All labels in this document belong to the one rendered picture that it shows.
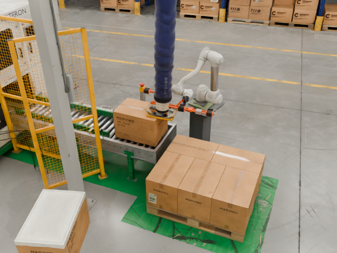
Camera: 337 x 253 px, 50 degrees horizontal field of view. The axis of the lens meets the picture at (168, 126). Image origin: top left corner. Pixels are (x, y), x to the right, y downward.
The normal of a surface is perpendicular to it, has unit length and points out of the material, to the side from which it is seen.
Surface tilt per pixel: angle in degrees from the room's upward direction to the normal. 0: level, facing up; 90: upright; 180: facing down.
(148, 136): 90
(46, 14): 90
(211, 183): 0
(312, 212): 0
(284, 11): 90
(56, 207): 0
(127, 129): 90
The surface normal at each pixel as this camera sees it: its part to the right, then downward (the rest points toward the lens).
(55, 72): 0.92, 0.21
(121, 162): 0.00, -0.84
